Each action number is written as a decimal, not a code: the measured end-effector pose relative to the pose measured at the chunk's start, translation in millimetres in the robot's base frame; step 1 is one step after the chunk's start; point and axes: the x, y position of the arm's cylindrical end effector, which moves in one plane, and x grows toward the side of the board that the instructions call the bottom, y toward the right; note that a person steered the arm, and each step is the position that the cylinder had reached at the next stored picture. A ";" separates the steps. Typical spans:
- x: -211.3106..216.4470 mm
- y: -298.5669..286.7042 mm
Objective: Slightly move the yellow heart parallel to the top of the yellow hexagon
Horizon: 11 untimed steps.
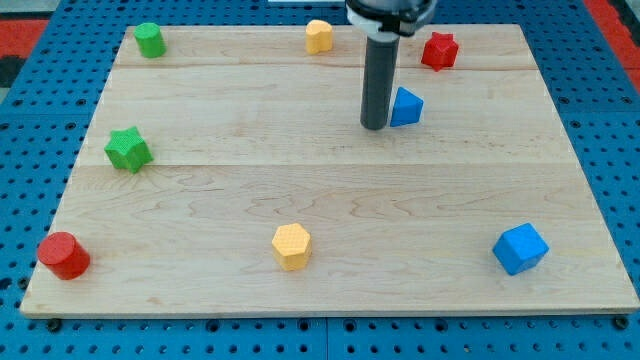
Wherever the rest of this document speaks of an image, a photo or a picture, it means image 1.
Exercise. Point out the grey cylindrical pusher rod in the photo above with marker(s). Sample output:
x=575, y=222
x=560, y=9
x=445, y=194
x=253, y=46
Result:
x=379, y=70

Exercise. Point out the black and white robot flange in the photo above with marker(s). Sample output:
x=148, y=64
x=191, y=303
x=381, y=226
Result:
x=389, y=18

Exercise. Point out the yellow heart block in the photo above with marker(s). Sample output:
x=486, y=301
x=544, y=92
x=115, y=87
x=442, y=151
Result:
x=318, y=36

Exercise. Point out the yellow hexagon block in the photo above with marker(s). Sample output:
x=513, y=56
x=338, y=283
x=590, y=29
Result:
x=292, y=246

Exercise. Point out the red star block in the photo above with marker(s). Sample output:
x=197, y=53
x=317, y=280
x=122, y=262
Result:
x=440, y=51

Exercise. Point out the blue triangle block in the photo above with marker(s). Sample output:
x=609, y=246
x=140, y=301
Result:
x=407, y=108

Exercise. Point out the wooden board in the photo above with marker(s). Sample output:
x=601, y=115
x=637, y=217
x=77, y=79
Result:
x=249, y=132

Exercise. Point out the green cylinder block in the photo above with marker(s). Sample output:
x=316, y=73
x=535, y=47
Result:
x=149, y=39

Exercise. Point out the blue cube block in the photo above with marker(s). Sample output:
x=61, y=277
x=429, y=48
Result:
x=520, y=249

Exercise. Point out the green star block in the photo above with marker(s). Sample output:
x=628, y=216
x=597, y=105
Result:
x=128, y=150

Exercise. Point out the red cylinder block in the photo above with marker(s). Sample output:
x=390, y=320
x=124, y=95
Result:
x=63, y=255

